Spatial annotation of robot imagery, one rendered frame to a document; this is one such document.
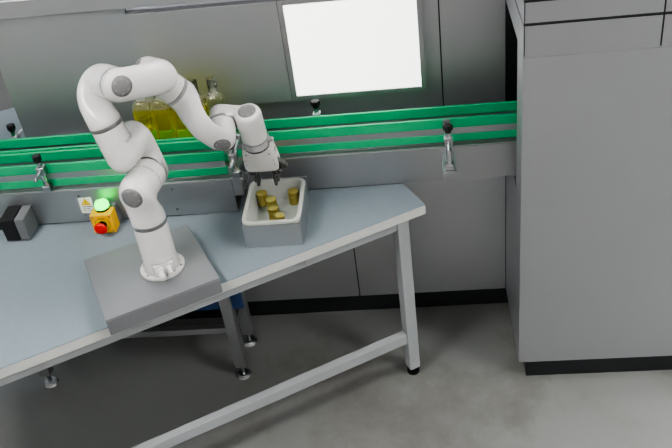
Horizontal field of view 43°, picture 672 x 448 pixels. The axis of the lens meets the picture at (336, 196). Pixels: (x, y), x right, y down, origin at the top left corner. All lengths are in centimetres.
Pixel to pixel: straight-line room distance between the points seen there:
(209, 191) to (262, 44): 48
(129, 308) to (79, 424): 98
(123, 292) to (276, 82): 82
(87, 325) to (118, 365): 98
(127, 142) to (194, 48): 58
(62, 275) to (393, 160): 105
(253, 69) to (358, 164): 45
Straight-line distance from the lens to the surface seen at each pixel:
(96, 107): 221
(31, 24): 286
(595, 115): 242
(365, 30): 262
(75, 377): 341
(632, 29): 232
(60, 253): 272
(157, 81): 216
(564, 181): 252
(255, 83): 272
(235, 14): 263
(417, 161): 263
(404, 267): 274
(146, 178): 227
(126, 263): 251
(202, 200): 266
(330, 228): 253
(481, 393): 303
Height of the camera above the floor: 227
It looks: 35 degrees down
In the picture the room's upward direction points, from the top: 8 degrees counter-clockwise
